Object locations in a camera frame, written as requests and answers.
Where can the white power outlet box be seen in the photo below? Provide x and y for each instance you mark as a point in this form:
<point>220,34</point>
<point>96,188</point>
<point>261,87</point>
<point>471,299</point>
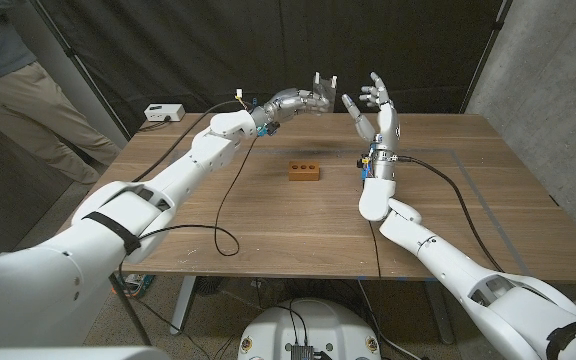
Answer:
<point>164,112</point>

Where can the wooden block with three holes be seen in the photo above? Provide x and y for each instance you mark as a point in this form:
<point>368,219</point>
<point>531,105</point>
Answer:
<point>304,172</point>

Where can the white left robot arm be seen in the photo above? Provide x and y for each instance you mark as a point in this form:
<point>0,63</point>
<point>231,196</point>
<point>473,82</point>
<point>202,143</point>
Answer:
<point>143,200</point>

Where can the orange and teal floor item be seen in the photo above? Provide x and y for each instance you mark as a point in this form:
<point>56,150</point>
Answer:
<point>140,285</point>

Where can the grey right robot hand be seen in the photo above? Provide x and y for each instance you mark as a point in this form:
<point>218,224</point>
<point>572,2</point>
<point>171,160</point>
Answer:
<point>385,120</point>

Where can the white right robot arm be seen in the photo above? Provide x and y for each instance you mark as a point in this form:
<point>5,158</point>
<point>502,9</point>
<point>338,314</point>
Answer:
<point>443,255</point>

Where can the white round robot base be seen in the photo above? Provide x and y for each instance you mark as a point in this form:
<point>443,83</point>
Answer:
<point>318,325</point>

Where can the dark round ribbed object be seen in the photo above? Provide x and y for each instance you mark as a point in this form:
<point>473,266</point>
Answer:
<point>210,285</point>

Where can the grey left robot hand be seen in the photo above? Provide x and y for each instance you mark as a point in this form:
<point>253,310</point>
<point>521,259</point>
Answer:
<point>288,104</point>

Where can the grey table leg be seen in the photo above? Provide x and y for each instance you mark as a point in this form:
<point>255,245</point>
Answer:
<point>439,312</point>

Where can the black backdrop stand pole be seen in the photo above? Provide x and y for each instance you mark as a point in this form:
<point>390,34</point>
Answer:
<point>75,57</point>
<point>497,25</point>

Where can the white table leg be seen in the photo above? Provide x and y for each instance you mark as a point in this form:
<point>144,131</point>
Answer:
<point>183,305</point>

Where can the person in khaki trousers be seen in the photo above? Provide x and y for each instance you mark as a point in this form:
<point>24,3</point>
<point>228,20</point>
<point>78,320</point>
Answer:
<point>18,100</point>

